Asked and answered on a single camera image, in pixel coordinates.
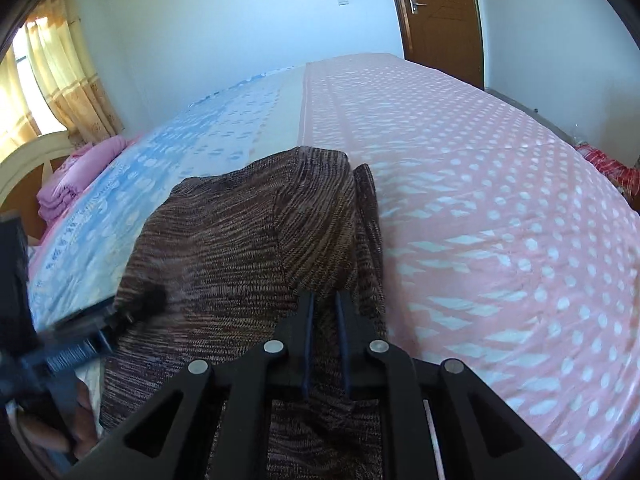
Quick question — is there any red checked cloth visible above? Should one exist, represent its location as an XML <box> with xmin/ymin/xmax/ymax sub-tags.
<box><xmin>574</xmin><ymin>141</ymin><xmax>640</xmax><ymax>196</ymax></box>

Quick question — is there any person's left hand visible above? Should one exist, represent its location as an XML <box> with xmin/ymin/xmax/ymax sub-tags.
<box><xmin>10</xmin><ymin>377</ymin><xmax>101</xmax><ymax>463</ymax></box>

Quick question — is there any brown wooden door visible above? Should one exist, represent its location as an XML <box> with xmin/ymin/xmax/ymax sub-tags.
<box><xmin>385</xmin><ymin>0</ymin><xmax>486</xmax><ymax>91</ymax></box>

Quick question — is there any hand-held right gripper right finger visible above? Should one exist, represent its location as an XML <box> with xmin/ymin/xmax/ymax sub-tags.
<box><xmin>335</xmin><ymin>290</ymin><xmax>583</xmax><ymax>480</ymax></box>

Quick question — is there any yellow patterned curtain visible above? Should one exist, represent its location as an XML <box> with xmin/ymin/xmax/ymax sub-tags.
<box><xmin>0</xmin><ymin>0</ymin><xmax>125</xmax><ymax>161</ymax></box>

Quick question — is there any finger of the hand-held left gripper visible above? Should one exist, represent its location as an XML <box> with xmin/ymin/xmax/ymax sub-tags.
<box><xmin>42</xmin><ymin>285</ymin><xmax>168</xmax><ymax>368</ymax></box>

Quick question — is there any brown knitted sweater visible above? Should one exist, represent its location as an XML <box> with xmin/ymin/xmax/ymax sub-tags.
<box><xmin>99</xmin><ymin>146</ymin><xmax>391</xmax><ymax>480</ymax></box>

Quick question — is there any folded pink quilt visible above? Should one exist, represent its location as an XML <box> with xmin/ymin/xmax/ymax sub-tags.
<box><xmin>37</xmin><ymin>135</ymin><xmax>128</xmax><ymax>223</ymax></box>

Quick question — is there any pink dotted blanket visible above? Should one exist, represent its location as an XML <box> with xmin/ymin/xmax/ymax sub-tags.
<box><xmin>297</xmin><ymin>52</ymin><xmax>638</xmax><ymax>480</ymax></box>

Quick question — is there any pink bedsheet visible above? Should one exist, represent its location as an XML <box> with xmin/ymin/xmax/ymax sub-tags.
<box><xmin>25</xmin><ymin>132</ymin><xmax>146</xmax><ymax>291</ymax></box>

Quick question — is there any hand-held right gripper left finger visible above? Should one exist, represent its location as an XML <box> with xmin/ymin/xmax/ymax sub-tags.
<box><xmin>65</xmin><ymin>291</ymin><xmax>317</xmax><ymax>480</ymax></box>

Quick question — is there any cream and wood headboard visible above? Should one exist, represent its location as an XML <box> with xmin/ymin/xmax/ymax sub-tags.
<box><xmin>0</xmin><ymin>130</ymin><xmax>71</xmax><ymax>241</ymax></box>

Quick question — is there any blue polka-dot blanket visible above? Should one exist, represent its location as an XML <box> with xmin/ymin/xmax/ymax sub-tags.
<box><xmin>27</xmin><ymin>62</ymin><xmax>307</xmax><ymax>351</ymax></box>

